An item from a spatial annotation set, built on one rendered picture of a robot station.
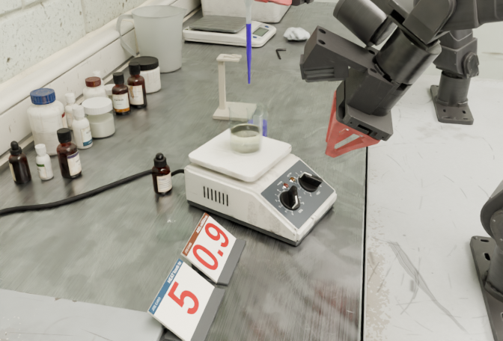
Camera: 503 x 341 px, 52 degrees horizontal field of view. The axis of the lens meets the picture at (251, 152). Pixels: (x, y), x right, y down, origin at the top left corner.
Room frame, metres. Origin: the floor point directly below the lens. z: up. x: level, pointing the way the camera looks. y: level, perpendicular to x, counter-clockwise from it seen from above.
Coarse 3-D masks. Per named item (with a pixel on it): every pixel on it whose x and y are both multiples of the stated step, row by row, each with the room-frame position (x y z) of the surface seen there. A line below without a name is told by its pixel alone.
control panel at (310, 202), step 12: (300, 168) 0.68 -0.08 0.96; (276, 180) 0.64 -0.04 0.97; (288, 180) 0.65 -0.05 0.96; (264, 192) 0.61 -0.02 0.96; (276, 192) 0.62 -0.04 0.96; (300, 192) 0.64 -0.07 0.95; (312, 192) 0.64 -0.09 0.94; (324, 192) 0.65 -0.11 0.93; (276, 204) 0.60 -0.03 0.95; (300, 204) 0.61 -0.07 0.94; (312, 204) 0.62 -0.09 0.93; (288, 216) 0.58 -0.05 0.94; (300, 216) 0.59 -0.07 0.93
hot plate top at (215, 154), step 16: (208, 144) 0.71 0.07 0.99; (224, 144) 0.71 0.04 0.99; (272, 144) 0.71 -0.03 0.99; (288, 144) 0.71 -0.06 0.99; (192, 160) 0.67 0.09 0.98; (208, 160) 0.66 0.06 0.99; (224, 160) 0.66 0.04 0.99; (240, 160) 0.66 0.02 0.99; (256, 160) 0.66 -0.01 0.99; (272, 160) 0.66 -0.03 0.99; (240, 176) 0.62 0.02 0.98; (256, 176) 0.62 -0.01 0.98
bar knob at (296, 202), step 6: (294, 186) 0.62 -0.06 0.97; (282, 192) 0.62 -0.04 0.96; (288, 192) 0.62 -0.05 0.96; (294, 192) 0.61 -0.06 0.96; (282, 198) 0.61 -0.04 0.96; (288, 198) 0.61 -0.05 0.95; (294, 198) 0.60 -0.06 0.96; (282, 204) 0.60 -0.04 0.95; (288, 204) 0.60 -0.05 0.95; (294, 204) 0.59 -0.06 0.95
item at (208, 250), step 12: (204, 228) 0.56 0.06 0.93; (216, 228) 0.58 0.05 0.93; (204, 240) 0.55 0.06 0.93; (216, 240) 0.56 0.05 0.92; (228, 240) 0.57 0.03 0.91; (192, 252) 0.52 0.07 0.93; (204, 252) 0.53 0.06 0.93; (216, 252) 0.54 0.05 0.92; (204, 264) 0.51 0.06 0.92; (216, 264) 0.52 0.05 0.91
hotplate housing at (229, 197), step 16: (288, 160) 0.69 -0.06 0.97; (192, 176) 0.66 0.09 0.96; (208, 176) 0.65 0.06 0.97; (224, 176) 0.64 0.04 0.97; (272, 176) 0.65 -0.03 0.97; (192, 192) 0.66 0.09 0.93; (208, 192) 0.64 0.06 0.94; (224, 192) 0.63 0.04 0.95; (240, 192) 0.61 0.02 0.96; (256, 192) 0.60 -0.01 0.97; (208, 208) 0.65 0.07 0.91; (224, 208) 0.63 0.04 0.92; (240, 208) 0.61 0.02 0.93; (256, 208) 0.60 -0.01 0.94; (272, 208) 0.59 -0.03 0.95; (320, 208) 0.63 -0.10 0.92; (256, 224) 0.60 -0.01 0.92; (272, 224) 0.58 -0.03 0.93; (288, 224) 0.58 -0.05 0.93; (304, 224) 0.59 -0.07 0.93; (288, 240) 0.57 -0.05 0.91
